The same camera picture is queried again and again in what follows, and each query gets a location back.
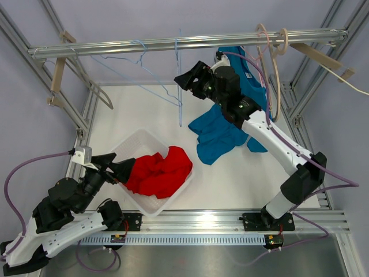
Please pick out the aluminium front rail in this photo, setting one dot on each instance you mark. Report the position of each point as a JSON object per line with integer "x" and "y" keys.
{"x": 228, "y": 222}

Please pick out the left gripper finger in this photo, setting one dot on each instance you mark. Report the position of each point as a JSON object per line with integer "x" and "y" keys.
{"x": 103, "y": 161}
{"x": 121, "y": 171}

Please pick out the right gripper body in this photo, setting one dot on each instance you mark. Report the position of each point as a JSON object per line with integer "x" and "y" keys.
{"x": 207, "y": 90}

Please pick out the wooden hanger left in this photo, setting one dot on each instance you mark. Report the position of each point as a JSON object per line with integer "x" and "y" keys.
{"x": 75, "y": 67}

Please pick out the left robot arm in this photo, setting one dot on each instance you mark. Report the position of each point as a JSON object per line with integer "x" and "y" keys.
{"x": 51, "y": 227}

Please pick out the pink wire hanger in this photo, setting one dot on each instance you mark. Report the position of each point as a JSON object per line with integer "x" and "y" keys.
{"x": 260, "y": 57}

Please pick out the blue t shirt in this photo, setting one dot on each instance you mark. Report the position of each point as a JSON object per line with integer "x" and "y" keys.
{"x": 216, "y": 136}

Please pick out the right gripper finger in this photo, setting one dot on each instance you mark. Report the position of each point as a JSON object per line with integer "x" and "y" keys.
{"x": 183, "y": 81}
{"x": 198, "y": 72}

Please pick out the wooden hanger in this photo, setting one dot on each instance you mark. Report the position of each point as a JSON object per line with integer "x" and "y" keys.
{"x": 279, "y": 50}
{"x": 75, "y": 67}
{"x": 334, "y": 67}

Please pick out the white slotted cable duct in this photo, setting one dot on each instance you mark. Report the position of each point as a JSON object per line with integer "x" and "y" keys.
{"x": 174, "y": 239}

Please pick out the white plastic basket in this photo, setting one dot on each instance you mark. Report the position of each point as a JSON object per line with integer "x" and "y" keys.
{"x": 138, "y": 144}

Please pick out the red t shirt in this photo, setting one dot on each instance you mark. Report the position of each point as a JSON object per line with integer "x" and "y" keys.
{"x": 155, "y": 175}

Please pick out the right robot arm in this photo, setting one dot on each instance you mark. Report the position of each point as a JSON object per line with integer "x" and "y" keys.
{"x": 306, "y": 170}

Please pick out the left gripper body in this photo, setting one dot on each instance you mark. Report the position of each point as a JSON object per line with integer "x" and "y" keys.
{"x": 94, "y": 180}

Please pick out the wooden hanger far right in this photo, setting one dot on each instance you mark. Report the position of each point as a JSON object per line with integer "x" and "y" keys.
{"x": 334, "y": 67}

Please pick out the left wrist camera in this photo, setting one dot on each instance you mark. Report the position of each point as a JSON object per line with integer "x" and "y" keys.
{"x": 83, "y": 156}

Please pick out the metal hanging rail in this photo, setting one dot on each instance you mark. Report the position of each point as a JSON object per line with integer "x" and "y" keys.
{"x": 322, "y": 35}

